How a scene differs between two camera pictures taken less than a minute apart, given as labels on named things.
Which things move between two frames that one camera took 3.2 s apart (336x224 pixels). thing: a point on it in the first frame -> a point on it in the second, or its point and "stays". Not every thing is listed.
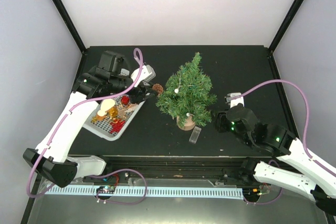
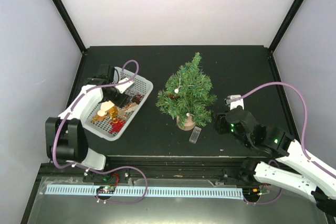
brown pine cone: (158, 88) -> (172, 96)
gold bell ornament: (113, 112) stays
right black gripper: (220, 125) stays
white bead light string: (176, 91) stays
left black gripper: (138, 96) -> (121, 102)
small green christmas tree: (187, 96) stays
